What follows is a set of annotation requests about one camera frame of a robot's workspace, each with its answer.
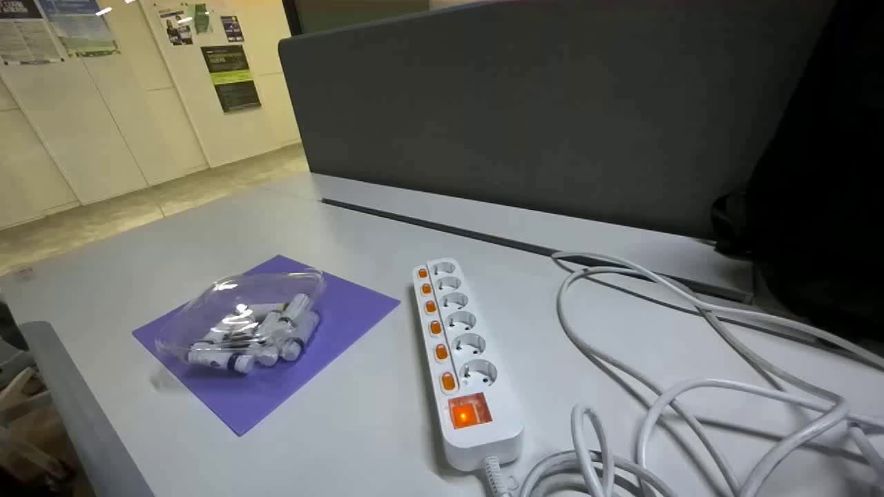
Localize white six-socket power strip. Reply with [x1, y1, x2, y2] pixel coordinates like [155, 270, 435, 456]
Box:
[409, 257, 529, 474]

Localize purple mat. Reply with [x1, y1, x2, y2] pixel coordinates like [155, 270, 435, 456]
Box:
[130, 255, 405, 440]

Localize grey desk partition panel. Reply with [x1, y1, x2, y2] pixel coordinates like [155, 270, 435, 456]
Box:
[276, 0, 840, 244]

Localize clear plastic bag of white tubes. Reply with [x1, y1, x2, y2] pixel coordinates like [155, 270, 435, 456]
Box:
[153, 267, 329, 378]

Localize dark poster with green band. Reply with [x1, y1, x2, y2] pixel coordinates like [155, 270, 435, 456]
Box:
[200, 42, 256, 89]

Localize black bulky object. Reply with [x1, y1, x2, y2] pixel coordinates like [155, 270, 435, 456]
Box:
[711, 0, 884, 346]

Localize white power cable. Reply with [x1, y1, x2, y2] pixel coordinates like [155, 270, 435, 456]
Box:
[485, 248, 884, 497]

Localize small dark wall poster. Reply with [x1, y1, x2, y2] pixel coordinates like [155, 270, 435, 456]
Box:
[213, 81, 267, 117]

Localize small photo wall notice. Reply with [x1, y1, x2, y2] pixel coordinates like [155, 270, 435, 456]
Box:
[159, 6, 200, 50]

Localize large pale wall poster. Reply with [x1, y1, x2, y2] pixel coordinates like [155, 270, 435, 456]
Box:
[0, 0, 122, 66]

